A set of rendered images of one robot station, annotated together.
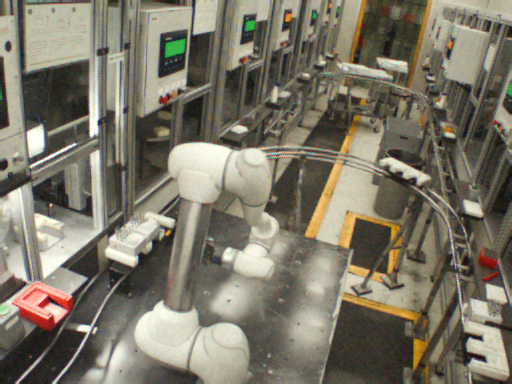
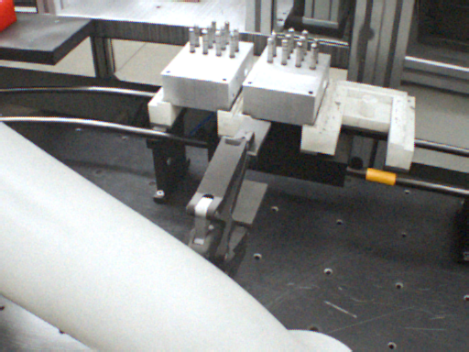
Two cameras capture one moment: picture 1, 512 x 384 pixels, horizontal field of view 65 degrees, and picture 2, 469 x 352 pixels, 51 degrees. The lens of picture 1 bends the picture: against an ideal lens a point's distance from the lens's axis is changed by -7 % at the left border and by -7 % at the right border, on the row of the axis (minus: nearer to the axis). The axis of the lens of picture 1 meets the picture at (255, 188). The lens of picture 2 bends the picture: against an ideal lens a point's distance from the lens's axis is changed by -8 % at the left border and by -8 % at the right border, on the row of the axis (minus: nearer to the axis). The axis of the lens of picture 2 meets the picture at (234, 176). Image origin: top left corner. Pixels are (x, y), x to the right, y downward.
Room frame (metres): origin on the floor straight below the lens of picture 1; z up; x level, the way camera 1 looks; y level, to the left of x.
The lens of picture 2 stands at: (1.52, -0.17, 1.27)
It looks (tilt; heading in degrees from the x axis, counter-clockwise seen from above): 40 degrees down; 93
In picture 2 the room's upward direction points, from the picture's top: straight up
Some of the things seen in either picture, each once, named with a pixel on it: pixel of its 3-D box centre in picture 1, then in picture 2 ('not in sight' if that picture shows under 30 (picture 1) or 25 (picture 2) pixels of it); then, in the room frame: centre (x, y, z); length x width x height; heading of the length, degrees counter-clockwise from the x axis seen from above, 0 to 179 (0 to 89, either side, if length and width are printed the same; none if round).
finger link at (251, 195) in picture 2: not in sight; (247, 203); (1.51, 0.27, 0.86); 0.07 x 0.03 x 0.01; 75
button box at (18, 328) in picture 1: (4, 324); not in sight; (0.84, 0.69, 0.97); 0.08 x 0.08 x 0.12; 76
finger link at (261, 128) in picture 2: not in sight; (248, 140); (1.51, 0.27, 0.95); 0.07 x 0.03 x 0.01; 75
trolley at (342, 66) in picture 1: (359, 95); not in sight; (6.60, -1.36, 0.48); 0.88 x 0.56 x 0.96; 94
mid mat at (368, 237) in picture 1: (370, 244); not in sight; (3.16, -1.06, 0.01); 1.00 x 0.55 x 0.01; 166
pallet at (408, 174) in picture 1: (403, 174); not in sight; (2.83, -1.04, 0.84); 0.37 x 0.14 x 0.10; 44
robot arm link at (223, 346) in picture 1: (222, 353); not in sight; (1.00, 0.02, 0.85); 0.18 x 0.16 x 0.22; 80
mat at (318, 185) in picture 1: (330, 138); not in sight; (5.74, -0.93, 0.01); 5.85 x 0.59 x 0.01; 166
